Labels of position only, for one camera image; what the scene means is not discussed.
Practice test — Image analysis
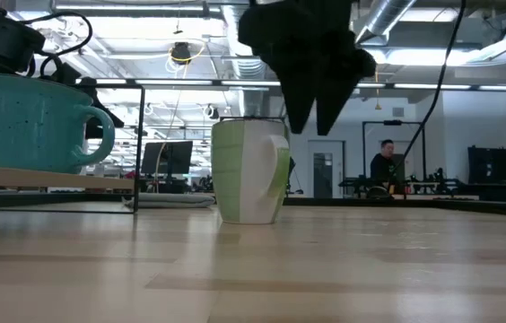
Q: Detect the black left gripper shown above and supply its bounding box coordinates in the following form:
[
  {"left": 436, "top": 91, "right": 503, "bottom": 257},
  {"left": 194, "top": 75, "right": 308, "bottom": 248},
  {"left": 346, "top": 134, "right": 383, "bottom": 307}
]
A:
[{"left": 39, "top": 62, "right": 125, "bottom": 139}]

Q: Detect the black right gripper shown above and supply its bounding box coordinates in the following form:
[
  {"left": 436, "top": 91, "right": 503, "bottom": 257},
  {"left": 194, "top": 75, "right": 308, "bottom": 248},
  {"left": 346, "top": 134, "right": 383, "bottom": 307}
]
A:
[{"left": 238, "top": 0, "right": 378, "bottom": 137}]

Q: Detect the teal speckled mug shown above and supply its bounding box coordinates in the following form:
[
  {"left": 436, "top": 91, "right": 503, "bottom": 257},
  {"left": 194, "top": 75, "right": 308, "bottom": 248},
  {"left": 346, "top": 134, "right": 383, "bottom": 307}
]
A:
[{"left": 0, "top": 74, "right": 116, "bottom": 175}]

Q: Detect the green and white mug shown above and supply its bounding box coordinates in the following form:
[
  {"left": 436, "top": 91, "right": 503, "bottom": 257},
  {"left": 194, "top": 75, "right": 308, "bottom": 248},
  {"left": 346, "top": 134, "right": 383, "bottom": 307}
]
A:
[{"left": 211, "top": 118, "right": 291, "bottom": 225}]

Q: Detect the black background monitor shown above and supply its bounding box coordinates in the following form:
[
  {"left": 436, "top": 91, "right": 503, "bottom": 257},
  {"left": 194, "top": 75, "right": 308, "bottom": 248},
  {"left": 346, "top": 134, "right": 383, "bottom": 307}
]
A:
[{"left": 140, "top": 140, "right": 195, "bottom": 176}]

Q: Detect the grey door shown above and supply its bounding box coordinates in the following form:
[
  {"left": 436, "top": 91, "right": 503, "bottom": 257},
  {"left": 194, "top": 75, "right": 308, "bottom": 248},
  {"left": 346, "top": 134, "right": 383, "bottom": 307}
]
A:
[{"left": 309, "top": 139, "right": 345, "bottom": 199}]

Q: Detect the person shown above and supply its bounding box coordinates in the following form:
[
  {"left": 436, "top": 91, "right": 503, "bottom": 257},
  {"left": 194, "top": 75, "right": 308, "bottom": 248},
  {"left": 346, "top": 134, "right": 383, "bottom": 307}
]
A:
[{"left": 369, "top": 138, "right": 401, "bottom": 189}]

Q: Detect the folded grey cloth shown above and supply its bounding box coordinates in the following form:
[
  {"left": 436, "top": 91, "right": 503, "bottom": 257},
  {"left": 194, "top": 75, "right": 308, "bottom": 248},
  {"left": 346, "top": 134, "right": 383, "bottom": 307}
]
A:
[{"left": 122, "top": 192, "right": 216, "bottom": 209}]

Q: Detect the black cabinet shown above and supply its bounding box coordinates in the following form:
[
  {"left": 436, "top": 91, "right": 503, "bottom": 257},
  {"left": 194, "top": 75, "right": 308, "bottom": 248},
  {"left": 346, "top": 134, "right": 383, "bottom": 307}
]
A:
[{"left": 467, "top": 144, "right": 506, "bottom": 203}]

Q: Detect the black overhead camera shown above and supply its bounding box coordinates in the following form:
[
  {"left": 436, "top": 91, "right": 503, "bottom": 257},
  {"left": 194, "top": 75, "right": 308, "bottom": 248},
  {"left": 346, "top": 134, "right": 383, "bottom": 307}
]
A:
[{"left": 170, "top": 41, "right": 194, "bottom": 65}]

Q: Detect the wooden shelf with wire frame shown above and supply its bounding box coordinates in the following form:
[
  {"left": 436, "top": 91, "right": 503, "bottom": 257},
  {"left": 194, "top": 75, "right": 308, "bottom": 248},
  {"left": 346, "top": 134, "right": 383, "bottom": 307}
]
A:
[{"left": 0, "top": 83, "right": 146, "bottom": 215}]

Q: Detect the silver ventilation duct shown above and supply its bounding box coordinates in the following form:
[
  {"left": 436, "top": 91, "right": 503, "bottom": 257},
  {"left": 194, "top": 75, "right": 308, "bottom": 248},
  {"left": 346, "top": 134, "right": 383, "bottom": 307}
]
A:
[{"left": 353, "top": 0, "right": 418, "bottom": 44}]

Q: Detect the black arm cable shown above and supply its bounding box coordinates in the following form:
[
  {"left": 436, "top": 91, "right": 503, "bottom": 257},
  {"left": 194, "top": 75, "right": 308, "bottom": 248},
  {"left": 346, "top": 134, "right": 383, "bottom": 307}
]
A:
[{"left": 391, "top": 0, "right": 467, "bottom": 180}]

